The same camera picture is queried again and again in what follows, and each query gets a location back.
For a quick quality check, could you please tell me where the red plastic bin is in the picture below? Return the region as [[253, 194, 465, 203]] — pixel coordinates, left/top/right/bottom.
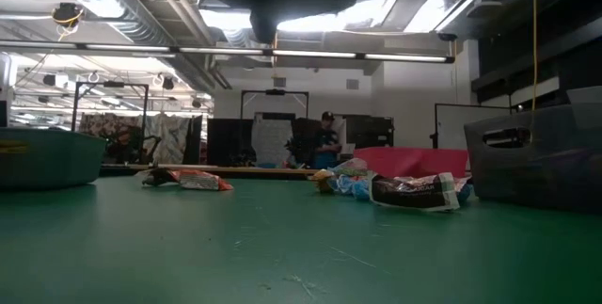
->
[[352, 146, 470, 179]]

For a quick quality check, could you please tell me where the patterned hanging cloth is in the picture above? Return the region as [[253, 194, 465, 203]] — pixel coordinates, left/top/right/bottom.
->
[[77, 112, 142, 141]]

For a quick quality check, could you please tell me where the orange Reese's candy packet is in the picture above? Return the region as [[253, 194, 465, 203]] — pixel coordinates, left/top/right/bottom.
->
[[171, 168, 235, 192]]

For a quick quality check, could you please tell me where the black gantry frame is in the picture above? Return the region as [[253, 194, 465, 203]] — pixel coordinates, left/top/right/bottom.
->
[[239, 88, 310, 121], [71, 80, 151, 132]]

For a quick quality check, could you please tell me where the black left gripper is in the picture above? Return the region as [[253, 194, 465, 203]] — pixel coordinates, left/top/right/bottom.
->
[[197, 0, 359, 45]]

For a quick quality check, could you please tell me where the ceiling cable reel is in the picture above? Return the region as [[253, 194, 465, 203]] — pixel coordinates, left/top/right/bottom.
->
[[51, 2, 85, 28]]

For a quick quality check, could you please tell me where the green table mat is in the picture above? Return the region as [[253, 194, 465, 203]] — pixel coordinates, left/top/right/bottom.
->
[[0, 176, 602, 304]]

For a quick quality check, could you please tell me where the black upright panel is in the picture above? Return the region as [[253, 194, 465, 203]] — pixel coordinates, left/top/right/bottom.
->
[[206, 117, 255, 168]]

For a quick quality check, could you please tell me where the person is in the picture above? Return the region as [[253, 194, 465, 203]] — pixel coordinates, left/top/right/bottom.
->
[[312, 110, 343, 169]]

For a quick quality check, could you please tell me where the dark grey translucent bin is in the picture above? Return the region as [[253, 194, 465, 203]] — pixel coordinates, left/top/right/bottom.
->
[[463, 101, 602, 214]]

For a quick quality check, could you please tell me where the pale hanging cloth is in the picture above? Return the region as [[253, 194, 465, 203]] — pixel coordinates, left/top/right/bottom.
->
[[150, 113, 192, 166]]

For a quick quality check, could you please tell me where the long ceiling light bar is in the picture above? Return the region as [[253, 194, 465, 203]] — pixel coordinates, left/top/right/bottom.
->
[[0, 39, 456, 64]]

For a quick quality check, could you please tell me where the teal translucent round container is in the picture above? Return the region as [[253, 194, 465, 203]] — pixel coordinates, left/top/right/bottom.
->
[[0, 127, 108, 188]]

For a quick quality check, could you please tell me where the black cabinet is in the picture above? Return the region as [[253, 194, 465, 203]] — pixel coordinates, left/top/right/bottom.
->
[[342, 113, 396, 149]]

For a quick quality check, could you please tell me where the white quilted cloth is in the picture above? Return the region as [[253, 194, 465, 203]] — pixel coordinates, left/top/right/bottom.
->
[[251, 118, 295, 165]]

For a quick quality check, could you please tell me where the brown Hershey's chocolate bar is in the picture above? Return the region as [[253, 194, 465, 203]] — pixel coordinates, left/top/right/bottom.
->
[[369, 171, 461, 213]]

